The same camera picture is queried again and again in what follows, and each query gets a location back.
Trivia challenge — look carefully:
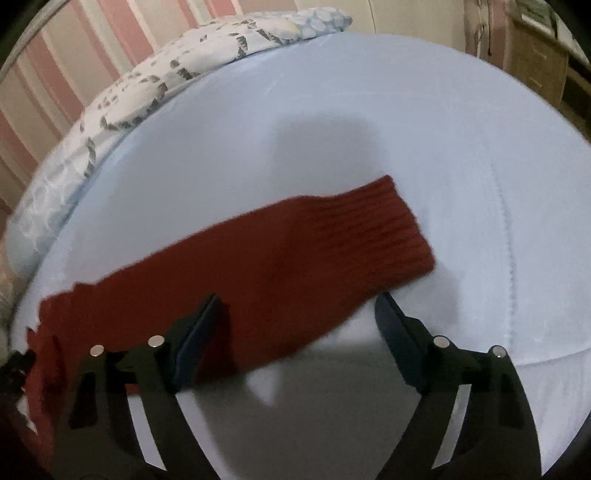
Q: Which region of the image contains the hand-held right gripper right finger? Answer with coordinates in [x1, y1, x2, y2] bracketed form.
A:
[374, 292, 542, 480]

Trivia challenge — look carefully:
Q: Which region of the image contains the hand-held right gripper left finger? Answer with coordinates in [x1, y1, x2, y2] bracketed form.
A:
[51, 294, 232, 480]

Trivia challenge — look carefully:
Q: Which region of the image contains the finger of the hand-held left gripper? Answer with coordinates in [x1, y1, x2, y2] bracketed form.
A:
[0, 350, 38, 403]

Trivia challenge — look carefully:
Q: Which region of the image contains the dark red knit garment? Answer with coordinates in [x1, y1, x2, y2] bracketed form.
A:
[25, 174, 437, 467]

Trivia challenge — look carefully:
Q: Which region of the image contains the patterned grey white pillow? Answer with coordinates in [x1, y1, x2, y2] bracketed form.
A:
[7, 11, 354, 278]

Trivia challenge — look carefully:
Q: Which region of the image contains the wooden drawer cabinet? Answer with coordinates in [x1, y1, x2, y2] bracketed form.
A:
[505, 2, 591, 118]

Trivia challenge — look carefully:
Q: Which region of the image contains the beige bed board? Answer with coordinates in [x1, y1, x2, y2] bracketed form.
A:
[295, 0, 467, 51]

